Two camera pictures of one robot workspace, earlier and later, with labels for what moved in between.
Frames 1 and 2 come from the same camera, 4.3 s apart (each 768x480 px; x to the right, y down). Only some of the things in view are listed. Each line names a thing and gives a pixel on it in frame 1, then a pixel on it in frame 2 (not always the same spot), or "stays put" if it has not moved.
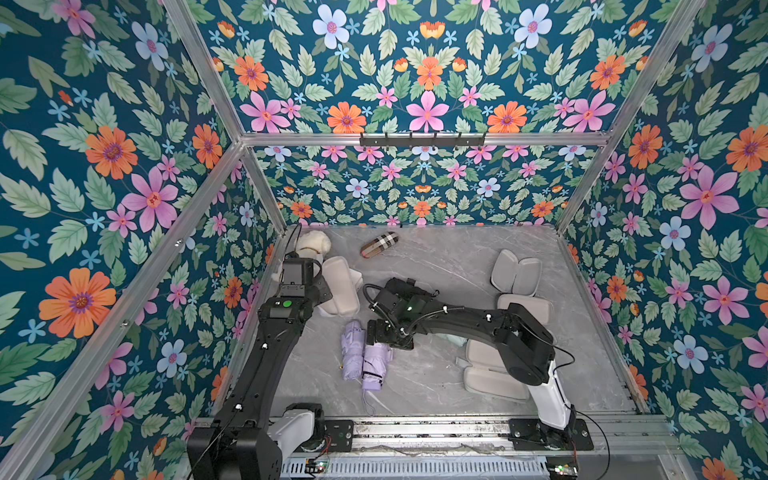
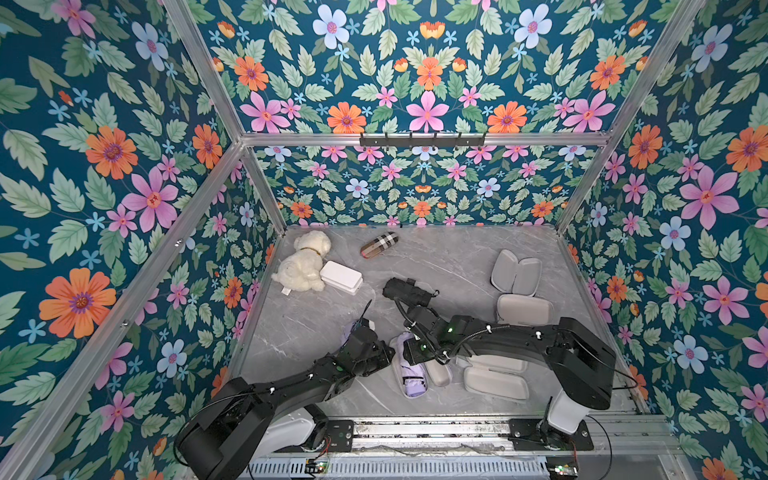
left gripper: x=324 y=292 → x=382 y=349
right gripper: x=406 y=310 → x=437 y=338
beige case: x=486 y=371 stays put
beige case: x=510 y=275 stays put
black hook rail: x=421 y=142 stays put
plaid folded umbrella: x=379 y=244 stays put
